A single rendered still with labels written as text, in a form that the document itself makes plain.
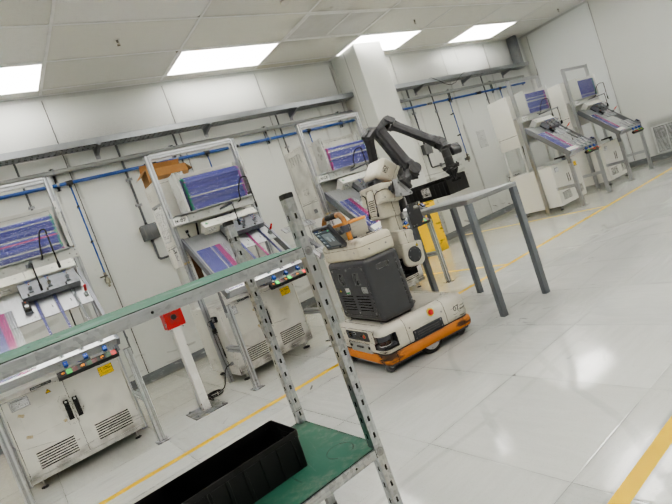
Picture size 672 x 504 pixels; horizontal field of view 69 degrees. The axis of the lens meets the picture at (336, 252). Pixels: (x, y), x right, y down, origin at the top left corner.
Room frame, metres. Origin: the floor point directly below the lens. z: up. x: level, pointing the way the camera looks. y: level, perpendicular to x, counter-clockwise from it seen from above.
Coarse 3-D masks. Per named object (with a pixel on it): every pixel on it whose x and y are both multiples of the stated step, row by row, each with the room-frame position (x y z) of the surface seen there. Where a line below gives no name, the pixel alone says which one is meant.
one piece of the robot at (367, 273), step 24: (336, 216) 2.99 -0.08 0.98; (360, 240) 2.85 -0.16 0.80; (384, 240) 2.91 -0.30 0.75; (336, 264) 3.19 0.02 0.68; (360, 264) 2.87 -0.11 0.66; (384, 264) 2.89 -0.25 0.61; (336, 288) 3.29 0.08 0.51; (360, 288) 2.97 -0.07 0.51; (384, 288) 2.86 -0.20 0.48; (408, 288) 2.93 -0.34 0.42; (360, 312) 3.07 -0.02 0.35; (384, 312) 2.84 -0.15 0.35
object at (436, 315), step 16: (416, 304) 3.06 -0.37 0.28; (432, 304) 2.96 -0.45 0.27; (448, 304) 2.98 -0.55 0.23; (352, 320) 3.24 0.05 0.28; (400, 320) 2.85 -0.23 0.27; (416, 320) 2.87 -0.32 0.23; (432, 320) 2.92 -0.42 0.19; (448, 320) 2.96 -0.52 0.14; (464, 320) 3.00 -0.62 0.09; (384, 336) 2.79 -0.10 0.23; (400, 336) 2.81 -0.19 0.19; (416, 336) 2.85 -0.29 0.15; (432, 336) 2.90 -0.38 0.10; (448, 336) 2.98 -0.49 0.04; (352, 352) 3.17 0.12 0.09; (368, 352) 2.97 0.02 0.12; (384, 352) 2.79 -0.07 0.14; (400, 352) 2.80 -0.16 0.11; (416, 352) 2.84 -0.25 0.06
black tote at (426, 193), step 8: (448, 176) 3.34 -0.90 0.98; (464, 176) 3.19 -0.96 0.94; (424, 184) 3.60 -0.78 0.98; (432, 184) 3.25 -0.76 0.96; (440, 184) 3.18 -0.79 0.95; (448, 184) 3.13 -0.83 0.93; (456, 184) 3.16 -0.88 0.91; (464, 184) 3.18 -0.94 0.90; (416, 192) 3.43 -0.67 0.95; (424, 192) 3.36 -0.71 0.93; (432, 192) 3.28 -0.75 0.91; (440, 192) 3.21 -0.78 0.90; (448, 192) 3.14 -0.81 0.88; (408, 200) 3.55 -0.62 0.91; (416, 200) 3.46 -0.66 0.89; (424, 200) 3.38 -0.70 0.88
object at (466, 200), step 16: (480, 192) 3.36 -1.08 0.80; (496, 192) 3.20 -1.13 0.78; (512, 192) 3.28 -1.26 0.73; (432, 208) 3.47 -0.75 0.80; (448, 208) 3.27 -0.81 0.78; (528, 224) 3.28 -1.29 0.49; (464, 240) 3.87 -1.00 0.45; (480, 240) 3.09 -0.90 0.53; (528, 240) 3.27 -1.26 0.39; (432, 272) 3.71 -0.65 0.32; (432, 288) 3.71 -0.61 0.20; (480, 288) 3.87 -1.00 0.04; (496, 288) 3.09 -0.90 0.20; (544, 288) 3.27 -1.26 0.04; (496, 304) 3.13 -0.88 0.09
